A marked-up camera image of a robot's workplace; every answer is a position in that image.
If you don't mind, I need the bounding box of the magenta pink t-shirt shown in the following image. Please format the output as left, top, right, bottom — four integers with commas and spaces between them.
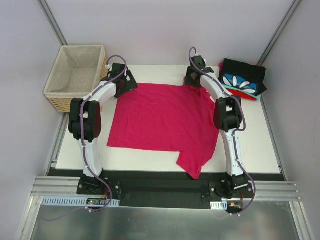
107, 83, 220, 180

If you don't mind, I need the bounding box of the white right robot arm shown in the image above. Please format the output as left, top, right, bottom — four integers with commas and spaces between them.
184, 55, 248, 198

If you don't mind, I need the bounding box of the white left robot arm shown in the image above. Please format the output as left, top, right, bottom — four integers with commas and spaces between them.
68, 63, 138, 195

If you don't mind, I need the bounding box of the magenta folded t-shirt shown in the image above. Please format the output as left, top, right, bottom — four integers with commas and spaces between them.
219, 62, 224, 71

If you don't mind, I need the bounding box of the woven wicker basket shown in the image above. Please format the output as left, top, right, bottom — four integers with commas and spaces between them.
43, 45, 108, 113

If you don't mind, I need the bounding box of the red folded t-shirt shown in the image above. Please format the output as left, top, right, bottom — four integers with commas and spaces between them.
222, 85, 260, 101

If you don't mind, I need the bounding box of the black folded printed t-shirt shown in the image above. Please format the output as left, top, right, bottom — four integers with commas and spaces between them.
218, 58, 267, 97

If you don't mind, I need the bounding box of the light teal folded t-shirt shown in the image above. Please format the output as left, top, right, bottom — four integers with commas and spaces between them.
223, 84, 260, 99

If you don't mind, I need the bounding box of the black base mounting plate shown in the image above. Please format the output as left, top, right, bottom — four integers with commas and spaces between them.
47, 167, 253, 209

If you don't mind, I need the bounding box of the left aluminium corner post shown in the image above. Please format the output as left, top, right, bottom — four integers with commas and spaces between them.
37, 0, 68, 46

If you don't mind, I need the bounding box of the aluminium corner post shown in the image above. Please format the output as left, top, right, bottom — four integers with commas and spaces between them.
37, 0, 68, 46
257, 0, 303, 67

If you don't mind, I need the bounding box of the right aluminium corner post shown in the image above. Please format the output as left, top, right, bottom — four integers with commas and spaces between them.
257, 0, 303, 67

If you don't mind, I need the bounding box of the aluminium frame rail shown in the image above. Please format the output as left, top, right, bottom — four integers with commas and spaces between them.
31, 176, 303, 202

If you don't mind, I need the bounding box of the right white cable duct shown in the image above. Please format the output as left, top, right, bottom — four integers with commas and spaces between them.
210, 200, 228, 211

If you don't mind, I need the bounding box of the white cable duct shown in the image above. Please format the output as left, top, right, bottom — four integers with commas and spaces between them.
42, 196, 109, 208
210, 200, 228, 211

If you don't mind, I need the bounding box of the left white cable duct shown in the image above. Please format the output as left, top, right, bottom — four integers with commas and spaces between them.
42, 196, 109, 208

